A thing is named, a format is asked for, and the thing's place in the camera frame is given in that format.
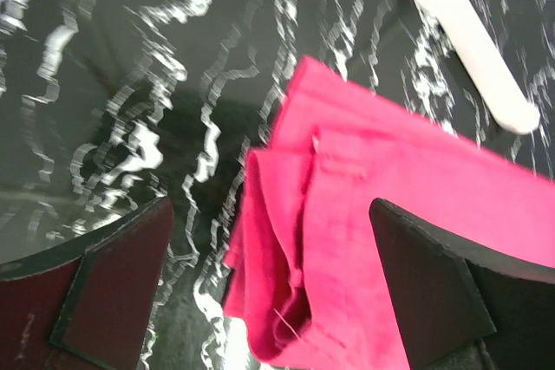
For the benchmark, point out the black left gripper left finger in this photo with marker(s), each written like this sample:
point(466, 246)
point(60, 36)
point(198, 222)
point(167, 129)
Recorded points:
point(86, 303)

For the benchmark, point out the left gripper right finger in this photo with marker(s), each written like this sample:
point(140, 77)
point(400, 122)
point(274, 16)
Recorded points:
point(459, 304)

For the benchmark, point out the silver white clothes rack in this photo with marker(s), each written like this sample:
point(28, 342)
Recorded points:
point(484, 64)

